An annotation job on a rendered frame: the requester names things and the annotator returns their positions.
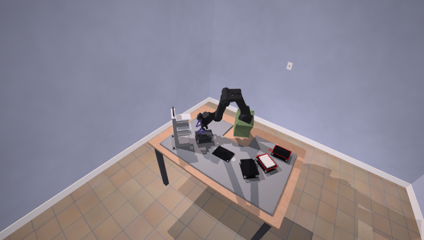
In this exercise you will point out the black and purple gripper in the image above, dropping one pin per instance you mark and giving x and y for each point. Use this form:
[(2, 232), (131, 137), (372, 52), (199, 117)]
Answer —
[(202, 126)]

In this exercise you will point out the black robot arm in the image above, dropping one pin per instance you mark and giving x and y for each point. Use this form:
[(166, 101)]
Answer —
[(227, 96)]

